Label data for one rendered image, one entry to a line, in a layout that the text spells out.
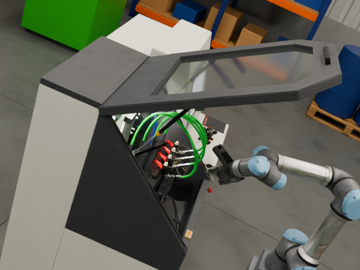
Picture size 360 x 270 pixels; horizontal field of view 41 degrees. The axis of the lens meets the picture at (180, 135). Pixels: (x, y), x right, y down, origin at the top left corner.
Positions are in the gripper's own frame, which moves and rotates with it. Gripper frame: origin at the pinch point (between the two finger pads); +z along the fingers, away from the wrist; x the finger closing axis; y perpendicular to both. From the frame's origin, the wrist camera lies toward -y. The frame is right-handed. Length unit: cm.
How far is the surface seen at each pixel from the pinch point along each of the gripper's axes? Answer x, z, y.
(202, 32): 77, 63, -73
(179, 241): -16.6, 16.7, 27.6
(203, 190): 26, 47, 17
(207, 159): 46, 62, 3
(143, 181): -26.6, 11.7, -4.8
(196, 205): 13.2, 39.0, 21.1
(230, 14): 403, 370, -154
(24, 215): -65, 67, -6
